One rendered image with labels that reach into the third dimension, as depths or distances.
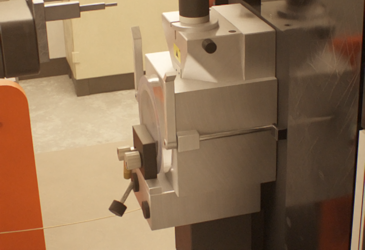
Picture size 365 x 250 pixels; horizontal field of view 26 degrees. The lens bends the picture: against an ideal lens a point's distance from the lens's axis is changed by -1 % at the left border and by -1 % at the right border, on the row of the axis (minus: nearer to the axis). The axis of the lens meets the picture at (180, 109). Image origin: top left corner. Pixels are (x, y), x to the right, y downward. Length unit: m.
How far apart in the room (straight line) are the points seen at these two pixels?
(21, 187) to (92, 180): 0.59
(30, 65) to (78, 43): 3.26
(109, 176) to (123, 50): 2.29
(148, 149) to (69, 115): 3.10
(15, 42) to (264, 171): 0.24
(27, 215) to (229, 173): 0.47
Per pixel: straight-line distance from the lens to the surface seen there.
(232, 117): 0.65
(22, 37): 0.60
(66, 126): 3.66
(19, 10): 0.63
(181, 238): 0.75
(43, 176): 1.69
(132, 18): 3.87
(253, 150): 0.67
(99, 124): 3.65
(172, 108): 0.62
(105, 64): 3.92
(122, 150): 0.70
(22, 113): 1.02
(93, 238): 1.45
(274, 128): 0.65
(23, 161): 1.05
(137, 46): 0.72
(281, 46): 0.64
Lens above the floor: 1.49
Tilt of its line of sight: 23 degrees down
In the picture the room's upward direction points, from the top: 2 degrees counter-clockwise
